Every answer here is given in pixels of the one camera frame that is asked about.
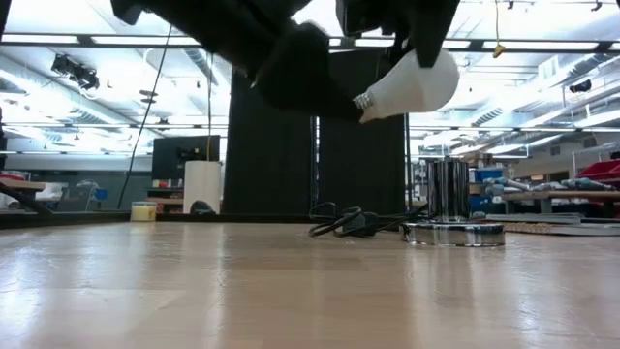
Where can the yellow candle jar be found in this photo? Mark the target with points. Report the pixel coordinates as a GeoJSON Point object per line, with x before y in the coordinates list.
{"type": "Point", "coordinates": [144, 212]}

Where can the wooden workbench with tools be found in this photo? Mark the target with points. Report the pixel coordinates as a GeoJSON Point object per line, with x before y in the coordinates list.
{"type": "Point", "coordinates": [562, 195]}

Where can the white lightbulb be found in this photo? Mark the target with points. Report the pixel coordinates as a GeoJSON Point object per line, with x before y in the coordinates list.
{"type": "Point", "coordinates": [412, 92]}

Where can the black curtain panel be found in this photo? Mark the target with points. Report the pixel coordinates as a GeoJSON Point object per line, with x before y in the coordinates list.
{"type": "Point", "coordinates": [271, 160]}

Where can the wooden side table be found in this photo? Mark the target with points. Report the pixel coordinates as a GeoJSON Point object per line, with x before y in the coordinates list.
{"type": "Point", "coordinates": [19, 184]}

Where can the white cup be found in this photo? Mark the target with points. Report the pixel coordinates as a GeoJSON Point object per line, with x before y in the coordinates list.
{"type": "Point", "coordinates": [202, 186]}

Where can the book with sunset cover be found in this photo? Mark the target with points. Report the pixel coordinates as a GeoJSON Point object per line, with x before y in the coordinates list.
{"type": "Point", "coordinates": [533, 218]}

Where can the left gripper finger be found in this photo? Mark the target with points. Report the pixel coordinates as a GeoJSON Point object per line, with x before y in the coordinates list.
{"type": "Point", "coordinates": [310, 72]}

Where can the blue storage bin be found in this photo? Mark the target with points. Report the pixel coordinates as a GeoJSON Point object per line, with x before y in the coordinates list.
{"type": "Point", "coordinates": [488, 174]}

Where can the black ceiling-mounted camera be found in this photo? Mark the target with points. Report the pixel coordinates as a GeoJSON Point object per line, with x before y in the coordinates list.
{"type": "Point", "coordinates": [77, 72]}

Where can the black monitor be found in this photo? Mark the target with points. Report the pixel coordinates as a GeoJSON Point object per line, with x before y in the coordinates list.
{"type": "Point", "coordinates": [169, 155]}

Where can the red storage bin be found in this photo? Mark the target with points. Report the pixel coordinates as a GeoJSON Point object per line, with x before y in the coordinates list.
{"type": "Point", "coordinates": [603, 170]}

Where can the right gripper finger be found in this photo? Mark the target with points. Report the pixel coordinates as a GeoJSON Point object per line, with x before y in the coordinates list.
{"type": "Point", "coordinates": [433, 29]}

